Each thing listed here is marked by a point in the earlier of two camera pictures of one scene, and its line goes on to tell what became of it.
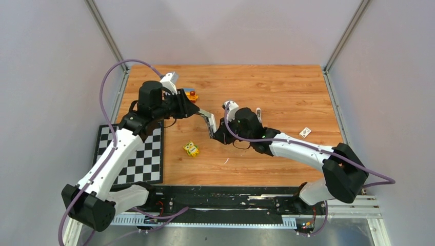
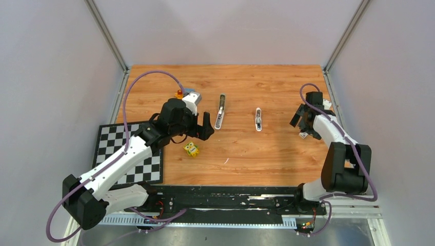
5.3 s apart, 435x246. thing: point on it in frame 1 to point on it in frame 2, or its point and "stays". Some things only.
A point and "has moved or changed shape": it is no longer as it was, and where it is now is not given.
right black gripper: [221, 135] to [300, 113]
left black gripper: [184, 107] to [202, 132]
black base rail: [225, 205] stays
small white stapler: [258, 112] stays
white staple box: [305, 132] stays
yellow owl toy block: [192, 149] stays
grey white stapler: [211, 121] has moved or changed shape
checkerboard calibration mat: [146, 164] stays
